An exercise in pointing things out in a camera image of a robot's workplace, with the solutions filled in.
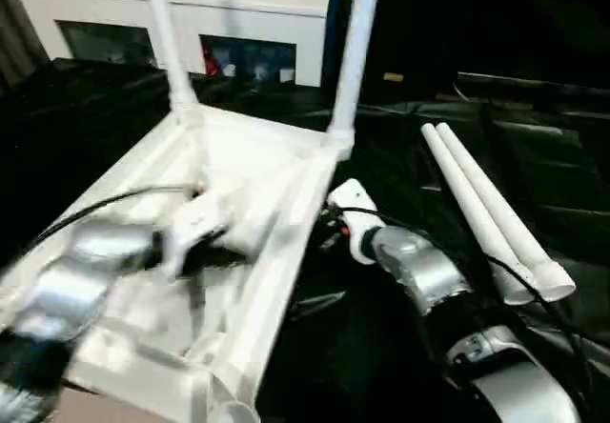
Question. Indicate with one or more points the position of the white plastic table top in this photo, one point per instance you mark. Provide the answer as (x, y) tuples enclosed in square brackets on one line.
[(238, 185)]

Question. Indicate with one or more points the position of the white plastic table leg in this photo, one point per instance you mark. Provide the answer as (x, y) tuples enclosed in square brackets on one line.
[(355, 51), (505, 218), (172, 42), (477, 218)]

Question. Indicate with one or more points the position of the small yellow tag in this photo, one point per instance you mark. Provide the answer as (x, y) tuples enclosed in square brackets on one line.
[(394, 77)]

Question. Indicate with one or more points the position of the red bottle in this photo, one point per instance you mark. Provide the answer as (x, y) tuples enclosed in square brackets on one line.
[(210, 61)]

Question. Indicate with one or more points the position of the black bar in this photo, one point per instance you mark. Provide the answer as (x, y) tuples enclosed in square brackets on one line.
[(534, 82)]

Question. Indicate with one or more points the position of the black plastic mat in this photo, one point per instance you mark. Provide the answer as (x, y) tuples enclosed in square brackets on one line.
[(76, 118)]

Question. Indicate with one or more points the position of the white cabinet with glass doors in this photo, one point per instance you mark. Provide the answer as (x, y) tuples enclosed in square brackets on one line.
[(114, 9)]

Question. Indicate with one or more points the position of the grey curtain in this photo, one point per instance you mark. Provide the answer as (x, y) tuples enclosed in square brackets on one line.
[(17, 32)]

